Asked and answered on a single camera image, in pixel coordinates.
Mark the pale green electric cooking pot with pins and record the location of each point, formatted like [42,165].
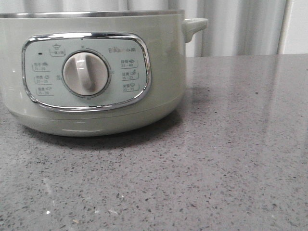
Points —
[94,73]

